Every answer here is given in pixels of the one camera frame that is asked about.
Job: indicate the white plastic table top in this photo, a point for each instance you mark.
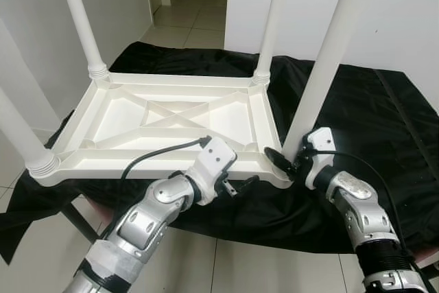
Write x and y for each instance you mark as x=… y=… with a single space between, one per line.
x=171 y=111

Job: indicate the black metal table leg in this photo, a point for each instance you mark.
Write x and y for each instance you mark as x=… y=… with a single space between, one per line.
x=77 y=221

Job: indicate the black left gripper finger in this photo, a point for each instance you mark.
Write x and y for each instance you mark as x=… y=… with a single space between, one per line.
x=245 y=184

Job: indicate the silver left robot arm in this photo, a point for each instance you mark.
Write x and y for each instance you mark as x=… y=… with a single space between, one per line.
x=144 y=224

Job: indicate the black table cloth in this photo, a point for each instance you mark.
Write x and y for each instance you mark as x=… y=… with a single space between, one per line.
x=384 y=135

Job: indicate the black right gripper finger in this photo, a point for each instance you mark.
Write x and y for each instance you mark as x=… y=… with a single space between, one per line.
x=279 y=157

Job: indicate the white plastic table leg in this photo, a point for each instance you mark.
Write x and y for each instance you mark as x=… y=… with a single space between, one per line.
x=79 y=18
x=24 y=138
x=322 y=66
x=271 y=18

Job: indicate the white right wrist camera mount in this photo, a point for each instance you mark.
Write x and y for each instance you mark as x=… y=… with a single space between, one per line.
x=320 y=142

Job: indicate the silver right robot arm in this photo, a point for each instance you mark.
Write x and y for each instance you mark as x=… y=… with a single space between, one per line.
x=360 y=204

